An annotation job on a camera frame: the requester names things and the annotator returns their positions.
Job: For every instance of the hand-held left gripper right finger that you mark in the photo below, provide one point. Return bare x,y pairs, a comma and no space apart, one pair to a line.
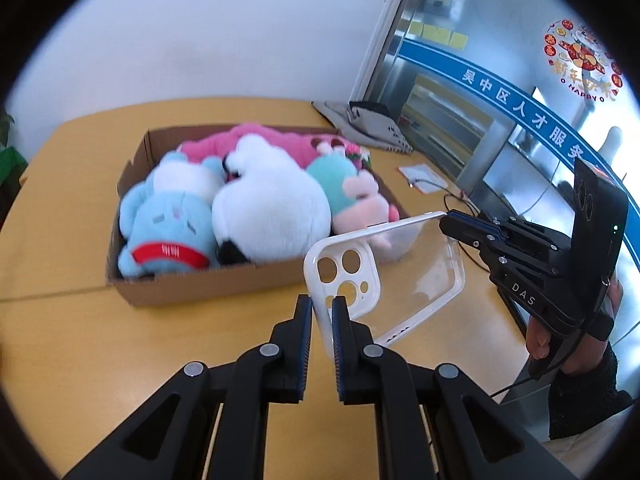
337,345

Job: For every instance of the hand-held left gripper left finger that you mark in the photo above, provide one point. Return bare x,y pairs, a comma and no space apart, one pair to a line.
305,340

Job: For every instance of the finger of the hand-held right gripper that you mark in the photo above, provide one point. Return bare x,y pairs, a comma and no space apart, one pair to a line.
520,230
500,255

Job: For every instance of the clear white phone case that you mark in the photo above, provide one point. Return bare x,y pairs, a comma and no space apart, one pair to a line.
374,270

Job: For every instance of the cardboard box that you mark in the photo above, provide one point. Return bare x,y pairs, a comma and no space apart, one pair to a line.
200,285

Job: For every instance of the white plush toy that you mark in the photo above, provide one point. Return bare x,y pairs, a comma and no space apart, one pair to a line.
270,210

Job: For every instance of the small teal pink plush toy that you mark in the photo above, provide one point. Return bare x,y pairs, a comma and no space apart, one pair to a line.
330,180

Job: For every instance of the light blue plush toy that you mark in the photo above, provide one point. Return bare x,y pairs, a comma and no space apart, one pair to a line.
170,215

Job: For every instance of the person's right forearm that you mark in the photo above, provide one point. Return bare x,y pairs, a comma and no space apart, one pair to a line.
585,400

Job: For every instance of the person's right hand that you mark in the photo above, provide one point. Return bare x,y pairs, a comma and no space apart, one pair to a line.
537,340

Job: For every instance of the white paper card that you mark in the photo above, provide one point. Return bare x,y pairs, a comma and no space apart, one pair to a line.
422,177

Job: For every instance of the blue window banner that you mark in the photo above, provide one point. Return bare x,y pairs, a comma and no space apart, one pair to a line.
500,87

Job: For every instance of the round red window sticker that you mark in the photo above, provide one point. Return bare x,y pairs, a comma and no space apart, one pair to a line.
582,60

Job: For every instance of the grey fabric bag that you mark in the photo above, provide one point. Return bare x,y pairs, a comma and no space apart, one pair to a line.
370,127

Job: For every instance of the yellow sticky note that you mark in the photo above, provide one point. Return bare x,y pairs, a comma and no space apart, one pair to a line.
458,40
438,34
419,29

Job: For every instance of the person's light clothing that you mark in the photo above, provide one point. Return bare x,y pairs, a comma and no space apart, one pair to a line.
600,455

